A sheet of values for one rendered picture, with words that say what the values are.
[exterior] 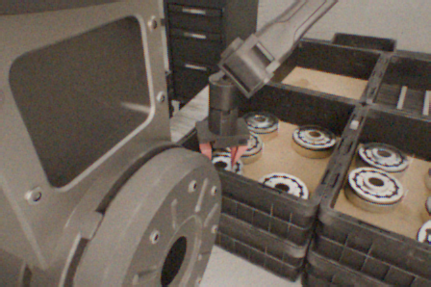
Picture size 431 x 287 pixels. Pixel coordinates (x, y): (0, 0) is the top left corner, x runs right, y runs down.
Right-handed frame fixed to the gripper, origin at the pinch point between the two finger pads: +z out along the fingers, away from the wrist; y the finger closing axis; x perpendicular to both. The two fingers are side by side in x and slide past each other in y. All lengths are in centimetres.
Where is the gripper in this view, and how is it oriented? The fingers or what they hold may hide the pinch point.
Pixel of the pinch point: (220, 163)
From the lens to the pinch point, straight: 70.2
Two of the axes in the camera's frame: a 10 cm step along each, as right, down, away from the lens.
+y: -9.8, 0.9, -1.6
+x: 1.8, 5.7, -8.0
